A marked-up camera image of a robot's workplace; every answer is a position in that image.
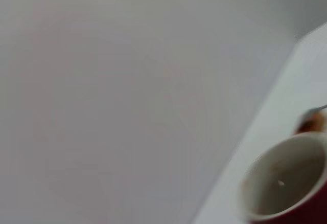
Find red ceramic coffee cup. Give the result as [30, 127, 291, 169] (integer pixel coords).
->
[239, 131, 327, 224]

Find orange wooden block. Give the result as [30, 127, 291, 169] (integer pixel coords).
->
[293, 111, 327, 134]

